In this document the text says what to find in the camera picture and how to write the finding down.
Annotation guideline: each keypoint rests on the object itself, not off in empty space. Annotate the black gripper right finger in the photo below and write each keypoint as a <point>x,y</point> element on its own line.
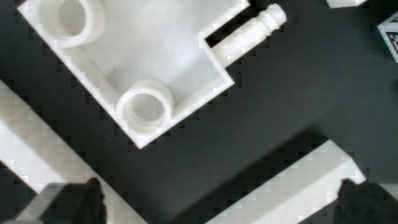
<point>366,203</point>

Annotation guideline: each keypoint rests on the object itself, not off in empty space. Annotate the white frame wall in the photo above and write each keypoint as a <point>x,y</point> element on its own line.
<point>41,159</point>

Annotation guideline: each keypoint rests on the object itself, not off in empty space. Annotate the white chair leg block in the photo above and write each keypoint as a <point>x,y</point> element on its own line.
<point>343,3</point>

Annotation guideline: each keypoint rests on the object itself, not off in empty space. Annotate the white tagged cube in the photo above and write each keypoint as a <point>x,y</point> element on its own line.
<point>387,29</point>

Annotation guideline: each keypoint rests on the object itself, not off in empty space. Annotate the white threaded peg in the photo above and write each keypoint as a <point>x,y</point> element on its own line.
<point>249,35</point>

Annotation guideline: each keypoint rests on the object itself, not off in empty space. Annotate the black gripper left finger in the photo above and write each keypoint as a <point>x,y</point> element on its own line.
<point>76,207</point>

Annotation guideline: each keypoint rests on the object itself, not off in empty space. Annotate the white chair seat plate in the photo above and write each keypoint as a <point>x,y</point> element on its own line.
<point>130,43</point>

